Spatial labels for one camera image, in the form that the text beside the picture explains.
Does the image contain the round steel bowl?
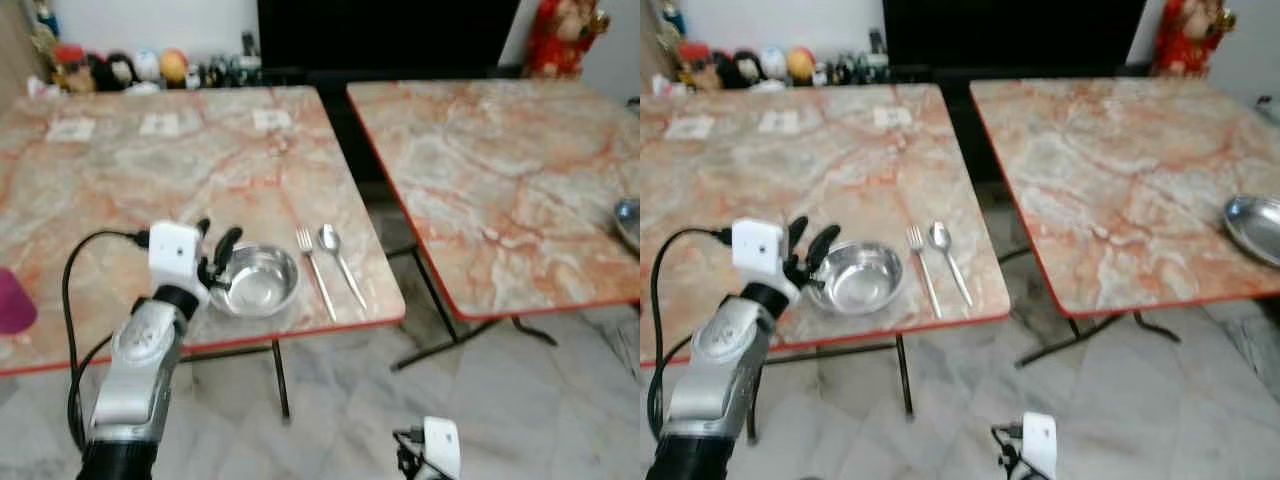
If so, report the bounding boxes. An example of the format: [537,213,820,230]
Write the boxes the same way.
[805,240,905,317]
[208,245,300,319]

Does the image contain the steel fork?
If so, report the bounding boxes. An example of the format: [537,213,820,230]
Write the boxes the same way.
[906,226,944,320]
[295,227,338,323]

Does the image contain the steel spoon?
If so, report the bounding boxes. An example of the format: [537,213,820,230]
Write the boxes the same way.
[317,224,369,311]
[929,221,974,308]

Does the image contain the black toy figure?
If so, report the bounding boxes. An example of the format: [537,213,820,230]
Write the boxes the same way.
[95,52,141,92]
[720,49,769,91]

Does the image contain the red hat toy figure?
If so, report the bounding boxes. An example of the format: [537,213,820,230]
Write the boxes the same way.
[676,41,719,93]
[51,43,97,95]

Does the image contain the pink plastic cup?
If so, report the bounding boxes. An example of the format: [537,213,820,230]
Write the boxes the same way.
[0,267,39,336]

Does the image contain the black television screen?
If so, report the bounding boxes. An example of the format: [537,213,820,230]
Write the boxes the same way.
[882,0,1149,73]
[257,0,522,73]

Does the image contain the red golden figurine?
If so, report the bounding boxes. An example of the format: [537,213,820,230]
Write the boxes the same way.
[1151,0,1239,78]
[522,0,612,80]

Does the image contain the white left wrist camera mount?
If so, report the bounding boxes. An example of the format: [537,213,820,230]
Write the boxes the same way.
[148,222,207,292]
[731,218,792,287]

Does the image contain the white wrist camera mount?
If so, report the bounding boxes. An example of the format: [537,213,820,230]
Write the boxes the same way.
[1020,412,1059,480]
[731,218,792,287]
[148,222,207,292]
[422,417,463,480]

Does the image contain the black metal table leg frame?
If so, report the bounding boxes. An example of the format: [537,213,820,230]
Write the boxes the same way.
[745,334,917,443]
[180,338,294,422]
[1014,243,1183,370]
[388,243,560,374]

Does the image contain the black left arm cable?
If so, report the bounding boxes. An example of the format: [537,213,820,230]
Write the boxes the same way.
[60,229,151,451]
[646,227,736,441]

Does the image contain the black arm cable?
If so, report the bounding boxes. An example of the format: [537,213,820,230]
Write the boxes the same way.
[393,427,426,480]
[991,423,1024,477]
[60,229,151,451]
[646,227,736,441]

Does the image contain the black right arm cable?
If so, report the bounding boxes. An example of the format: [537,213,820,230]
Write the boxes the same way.
[393,427,426,480]
[991,423,1024,477]

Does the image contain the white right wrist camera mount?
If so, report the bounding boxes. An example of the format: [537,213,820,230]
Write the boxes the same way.
[422,417,463,480]
[1020,412,1059,480]

